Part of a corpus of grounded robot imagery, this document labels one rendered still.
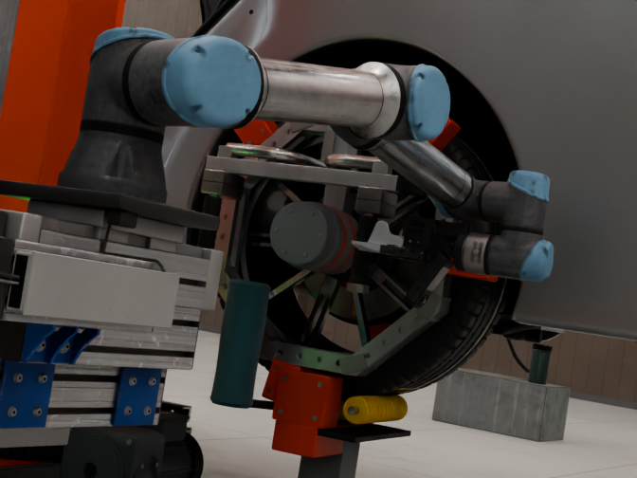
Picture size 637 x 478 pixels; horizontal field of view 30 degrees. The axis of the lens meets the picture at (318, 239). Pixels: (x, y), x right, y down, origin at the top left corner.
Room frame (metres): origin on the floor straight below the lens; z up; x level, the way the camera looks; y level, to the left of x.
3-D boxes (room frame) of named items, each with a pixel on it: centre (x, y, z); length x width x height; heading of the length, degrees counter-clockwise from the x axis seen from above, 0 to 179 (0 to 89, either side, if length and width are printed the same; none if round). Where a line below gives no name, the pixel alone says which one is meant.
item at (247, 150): (2.46, 0.11, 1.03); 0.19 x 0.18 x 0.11; 156
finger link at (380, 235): (2.18, -0.11, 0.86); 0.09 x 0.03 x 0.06; 102
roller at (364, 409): (2.58, -0.18, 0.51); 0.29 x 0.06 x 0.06; 156
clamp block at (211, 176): (2.42, 0.21, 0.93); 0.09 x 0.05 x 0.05; 156
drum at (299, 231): (2.47, 0.00, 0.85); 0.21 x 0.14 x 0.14; 156
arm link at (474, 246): (2.16, -0.29, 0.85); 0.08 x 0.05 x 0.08; 156
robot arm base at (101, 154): (1.65, 0.29, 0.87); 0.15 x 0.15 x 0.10
